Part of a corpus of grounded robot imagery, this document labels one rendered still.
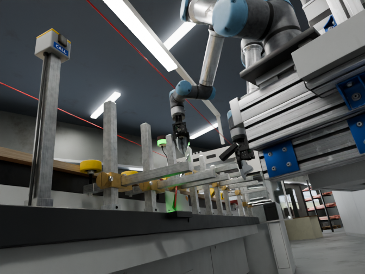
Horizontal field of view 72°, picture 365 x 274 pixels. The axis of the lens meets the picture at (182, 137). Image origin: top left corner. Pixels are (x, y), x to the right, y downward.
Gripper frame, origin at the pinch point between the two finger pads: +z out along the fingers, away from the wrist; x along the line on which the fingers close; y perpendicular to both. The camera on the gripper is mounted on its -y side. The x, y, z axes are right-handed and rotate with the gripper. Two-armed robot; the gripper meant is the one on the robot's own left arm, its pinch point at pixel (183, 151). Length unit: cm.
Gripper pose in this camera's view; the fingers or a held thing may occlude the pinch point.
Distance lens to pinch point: 131.5
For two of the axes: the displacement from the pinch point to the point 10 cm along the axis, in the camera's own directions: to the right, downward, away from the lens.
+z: 1.2, 9.2, -3.6
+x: 9.9, -1.4, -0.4
